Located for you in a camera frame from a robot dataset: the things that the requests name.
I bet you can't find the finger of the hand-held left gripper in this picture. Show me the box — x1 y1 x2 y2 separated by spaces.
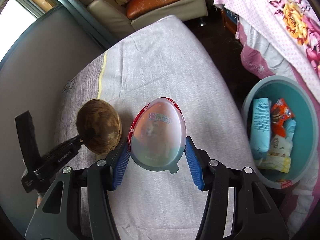
49 129 95 155

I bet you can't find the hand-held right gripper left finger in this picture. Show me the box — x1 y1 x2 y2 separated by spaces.
25 139 130 240

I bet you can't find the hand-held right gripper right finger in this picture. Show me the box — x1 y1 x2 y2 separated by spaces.
184 135 290 240

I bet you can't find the brown coconut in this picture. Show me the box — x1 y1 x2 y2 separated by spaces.
76 99 122 155

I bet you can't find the egg-shaped plastic toy capsule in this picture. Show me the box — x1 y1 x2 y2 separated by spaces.
127 97 187 174

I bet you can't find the white medicine box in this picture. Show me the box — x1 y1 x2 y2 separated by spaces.
251 97 272 160

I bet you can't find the white cartoon printed pack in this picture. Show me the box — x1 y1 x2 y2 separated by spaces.
256 135 293 173

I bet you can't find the orange snack packet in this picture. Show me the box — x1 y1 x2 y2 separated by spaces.
271 98 295 137

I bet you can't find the teal plastic bin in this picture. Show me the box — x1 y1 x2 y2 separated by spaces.
241 76 318 189

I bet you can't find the teal curtain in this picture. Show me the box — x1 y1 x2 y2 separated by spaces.
25 0 118 49

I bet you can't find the window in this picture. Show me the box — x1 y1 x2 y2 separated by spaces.
0 0 63 28

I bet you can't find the cream leather sofa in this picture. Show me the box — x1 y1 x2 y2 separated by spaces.
75 0 208 39

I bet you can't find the orange seat cushion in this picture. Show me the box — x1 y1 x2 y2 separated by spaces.
126 0 203 20

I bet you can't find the pink floral blanket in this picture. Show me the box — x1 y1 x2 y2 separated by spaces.
214 0 320 230

